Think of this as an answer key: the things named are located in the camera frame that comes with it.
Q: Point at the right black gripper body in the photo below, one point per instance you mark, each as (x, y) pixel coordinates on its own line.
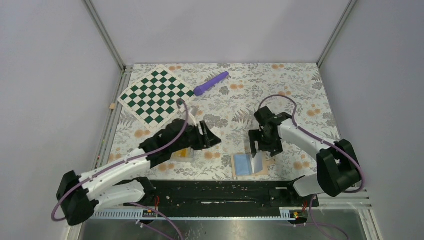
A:
(265, 134)

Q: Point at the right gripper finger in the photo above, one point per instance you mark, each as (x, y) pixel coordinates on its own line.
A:
(272, 146)
(255, 140)

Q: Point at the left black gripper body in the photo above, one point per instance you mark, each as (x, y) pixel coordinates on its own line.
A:
(194, 139)

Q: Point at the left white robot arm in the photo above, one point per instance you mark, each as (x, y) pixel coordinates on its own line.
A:
(79, 196)

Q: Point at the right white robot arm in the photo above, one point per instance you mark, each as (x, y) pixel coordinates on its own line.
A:
(337, 168)

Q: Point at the yellow credit card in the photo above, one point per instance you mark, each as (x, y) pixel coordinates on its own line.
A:
(185, 153)

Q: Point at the floral tablecloth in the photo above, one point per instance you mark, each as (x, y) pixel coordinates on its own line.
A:
(228, 109)

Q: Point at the green white chessboard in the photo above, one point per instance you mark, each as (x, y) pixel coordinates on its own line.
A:
(153, 97)

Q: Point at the purple cylindrical handle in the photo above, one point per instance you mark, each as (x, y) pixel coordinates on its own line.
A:
(201, 89)

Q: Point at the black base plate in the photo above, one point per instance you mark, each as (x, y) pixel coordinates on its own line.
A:
(176, 194)

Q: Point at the white slotted cable duct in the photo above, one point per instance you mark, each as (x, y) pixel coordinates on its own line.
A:
(205, 213)

